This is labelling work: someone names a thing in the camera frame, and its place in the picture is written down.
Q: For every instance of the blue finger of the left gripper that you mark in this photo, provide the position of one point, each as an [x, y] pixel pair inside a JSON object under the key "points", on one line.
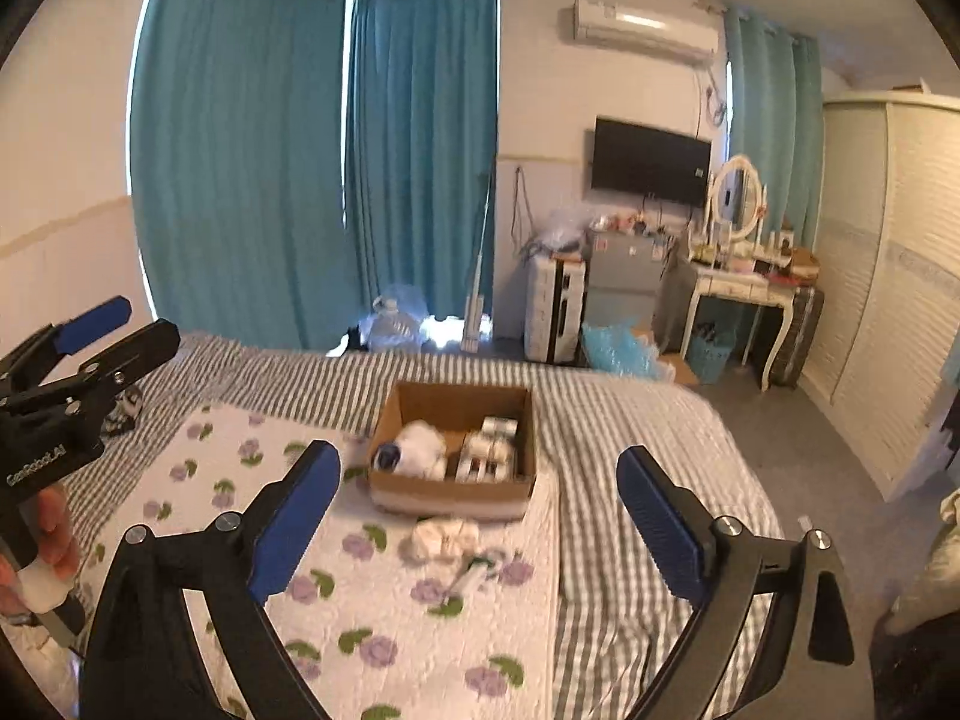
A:
{"points": [[94, 323], [127, 361]]}

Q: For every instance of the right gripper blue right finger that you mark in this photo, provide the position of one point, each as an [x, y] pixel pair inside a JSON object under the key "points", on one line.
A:
{"points": [[806, 664]]}

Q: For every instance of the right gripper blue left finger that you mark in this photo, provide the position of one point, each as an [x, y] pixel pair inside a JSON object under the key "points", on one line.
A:
{"points": [[143, 659]]}

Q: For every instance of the cream lace cloth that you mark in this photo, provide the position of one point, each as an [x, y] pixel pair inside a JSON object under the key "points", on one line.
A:
{"points": [[444, 539]]}

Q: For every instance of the white green sock bundle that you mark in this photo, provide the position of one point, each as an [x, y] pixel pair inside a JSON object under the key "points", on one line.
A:
{"points": [[480, 570]]}

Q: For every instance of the floral patterned pouch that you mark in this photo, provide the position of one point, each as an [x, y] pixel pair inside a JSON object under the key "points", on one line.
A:
{"points": [[488, 455]]}

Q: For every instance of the person's hand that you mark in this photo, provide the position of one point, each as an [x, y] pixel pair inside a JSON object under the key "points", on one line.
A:
{"points": [[57, 546]]}

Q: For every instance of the black white scrunchie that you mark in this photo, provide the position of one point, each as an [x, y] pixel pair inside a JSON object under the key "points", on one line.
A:
{"points": [[123, 418]]}

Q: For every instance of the grey checked bed sheet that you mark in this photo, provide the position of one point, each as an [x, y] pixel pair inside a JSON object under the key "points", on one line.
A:
{"points": [[615, 620]]}

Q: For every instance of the floral quilted white blanket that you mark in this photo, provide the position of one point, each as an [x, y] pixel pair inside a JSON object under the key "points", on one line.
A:
{"points": [[366, 627]]}

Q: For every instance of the teal curtain left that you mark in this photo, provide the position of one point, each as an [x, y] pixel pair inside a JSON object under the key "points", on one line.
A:
{"points": [[234, 151]]}

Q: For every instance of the teal curtain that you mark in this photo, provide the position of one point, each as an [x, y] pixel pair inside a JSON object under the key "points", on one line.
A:
{"points": [[234, 151], [422, 130], [777, 116]]}

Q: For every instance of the clear water jug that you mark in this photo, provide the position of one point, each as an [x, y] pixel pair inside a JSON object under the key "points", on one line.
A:
{"points": [[392, 329]]}

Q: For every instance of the cream sliding wardrobe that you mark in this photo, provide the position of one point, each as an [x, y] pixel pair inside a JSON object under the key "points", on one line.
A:
{"points": [[887, 241]]}

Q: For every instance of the teal basket under table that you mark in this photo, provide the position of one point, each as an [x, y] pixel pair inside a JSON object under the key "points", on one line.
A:
{"points": [[708, 353]]}

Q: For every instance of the brown cardboard box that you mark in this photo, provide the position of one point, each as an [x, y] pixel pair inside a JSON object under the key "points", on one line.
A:
{"points": [[456, 409]]}

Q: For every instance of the blue plastic bag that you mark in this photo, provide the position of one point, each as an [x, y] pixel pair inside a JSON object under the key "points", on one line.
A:
{"points": [[617, 350]]}

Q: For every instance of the white dressing table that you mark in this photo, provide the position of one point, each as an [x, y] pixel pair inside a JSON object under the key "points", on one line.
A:
{"points": [[687, 286]]}

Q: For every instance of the teal curtain middle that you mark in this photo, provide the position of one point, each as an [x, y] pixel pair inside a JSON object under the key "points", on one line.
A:
{"points": [[422, 130]]}

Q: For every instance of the grey mini fridge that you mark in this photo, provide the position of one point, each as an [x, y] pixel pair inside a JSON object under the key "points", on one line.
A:
{"points": [[624, 276]]}

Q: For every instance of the white suitcase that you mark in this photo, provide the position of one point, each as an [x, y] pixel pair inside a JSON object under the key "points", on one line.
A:
{"points": [[554, 309]]}

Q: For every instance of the white oval vanity mirror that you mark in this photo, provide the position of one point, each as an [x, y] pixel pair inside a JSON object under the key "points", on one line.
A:
{"points": [[736, 197]]}

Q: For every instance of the teal curtain right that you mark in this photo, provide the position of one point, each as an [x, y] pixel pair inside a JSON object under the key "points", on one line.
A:
{"points": [[777, 116]]}

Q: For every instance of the white air conditioner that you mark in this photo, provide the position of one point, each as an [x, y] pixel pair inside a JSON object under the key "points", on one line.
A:
{"points": [[687, 41]]}

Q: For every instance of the black wall television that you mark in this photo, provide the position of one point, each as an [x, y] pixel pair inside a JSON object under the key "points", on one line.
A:
{"points": [[649, 162]]}

